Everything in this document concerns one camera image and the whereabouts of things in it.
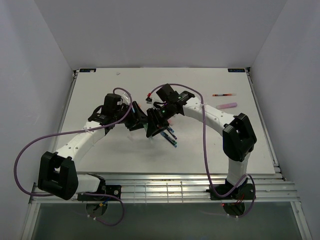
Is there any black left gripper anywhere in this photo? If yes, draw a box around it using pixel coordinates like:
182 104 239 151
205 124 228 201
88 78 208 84
113 100 148 132

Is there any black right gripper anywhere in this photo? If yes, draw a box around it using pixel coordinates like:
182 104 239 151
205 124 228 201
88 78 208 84
146 103 175 138

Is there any blue thin pen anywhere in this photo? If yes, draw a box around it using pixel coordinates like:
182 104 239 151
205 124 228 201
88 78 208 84
160 132 178 148

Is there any green highlighter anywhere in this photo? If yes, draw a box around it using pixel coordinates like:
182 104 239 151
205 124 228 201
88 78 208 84
143 123 155 145

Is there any green thin pen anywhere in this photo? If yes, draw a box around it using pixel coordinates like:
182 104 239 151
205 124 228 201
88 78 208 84
166 134 178 145

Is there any purple thin pen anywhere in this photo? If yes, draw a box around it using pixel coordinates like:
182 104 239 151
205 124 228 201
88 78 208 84
167 126 178 140

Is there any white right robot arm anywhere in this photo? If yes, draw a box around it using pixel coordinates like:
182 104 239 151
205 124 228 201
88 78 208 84
146 91 257 199

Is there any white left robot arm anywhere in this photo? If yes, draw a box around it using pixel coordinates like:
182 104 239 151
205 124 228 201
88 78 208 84
37 101 148 200

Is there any orange thin pen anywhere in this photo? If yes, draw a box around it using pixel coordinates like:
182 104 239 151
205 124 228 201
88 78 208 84
212 93 237 97

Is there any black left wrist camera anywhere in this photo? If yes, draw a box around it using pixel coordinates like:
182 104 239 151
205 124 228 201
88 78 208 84
101 93 122 115

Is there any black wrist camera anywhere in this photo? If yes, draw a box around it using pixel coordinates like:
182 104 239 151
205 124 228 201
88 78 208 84
156 83 179 102
101 93 122 115

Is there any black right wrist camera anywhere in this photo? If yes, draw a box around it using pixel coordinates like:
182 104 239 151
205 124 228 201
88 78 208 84
156 83 179 102

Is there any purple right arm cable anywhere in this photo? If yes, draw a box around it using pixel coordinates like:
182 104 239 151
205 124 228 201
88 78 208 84
148 83 256 218

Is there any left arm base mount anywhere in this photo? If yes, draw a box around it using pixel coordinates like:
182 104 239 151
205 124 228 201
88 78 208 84
77 185 122 202

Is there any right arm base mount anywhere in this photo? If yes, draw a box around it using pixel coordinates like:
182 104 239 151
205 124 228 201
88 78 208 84
209 182 257 201

